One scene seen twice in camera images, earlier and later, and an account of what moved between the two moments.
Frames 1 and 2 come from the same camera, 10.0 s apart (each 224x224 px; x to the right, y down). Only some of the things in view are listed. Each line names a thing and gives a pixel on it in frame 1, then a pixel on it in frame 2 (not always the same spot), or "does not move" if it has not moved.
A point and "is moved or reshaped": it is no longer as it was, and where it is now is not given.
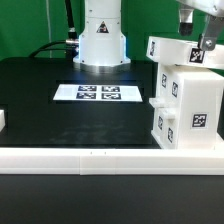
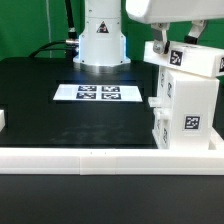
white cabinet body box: [188, 107] is moved or reshaped
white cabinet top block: [184, 52] is moved or reshaped
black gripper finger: [208, 39] → [161, 44]
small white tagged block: [160, 114] does not move
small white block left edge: [2, 119] does not move
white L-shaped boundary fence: [112, 161] does not move
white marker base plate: [98, 92] does not move
